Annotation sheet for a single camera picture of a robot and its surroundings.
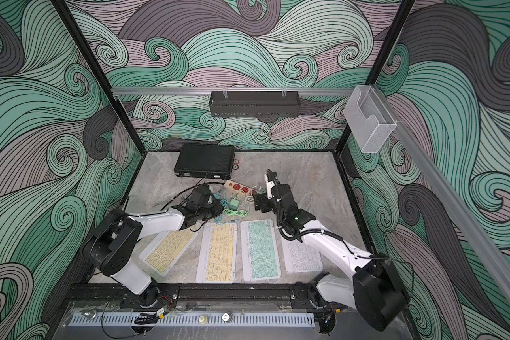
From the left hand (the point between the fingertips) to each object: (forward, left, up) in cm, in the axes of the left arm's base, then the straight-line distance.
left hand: (225, 205), depth 91 cm
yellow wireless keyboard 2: (-20, +2, -5) cm, 21 cm away
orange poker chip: (+32, -3, -6) cm, 32 cm away
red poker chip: (+27, -2, -6) cm, 28 cm away
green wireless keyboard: (-18, -14, -5) cm, 23 cm away
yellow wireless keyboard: (-18, +24, -5) cm, 30 cm away
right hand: (-1, -15, +11) cm, 19 cm away
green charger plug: (+4, -3, -4) cm, 7 cm away
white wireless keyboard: (-21, -31, -4) cm, 38 cm away
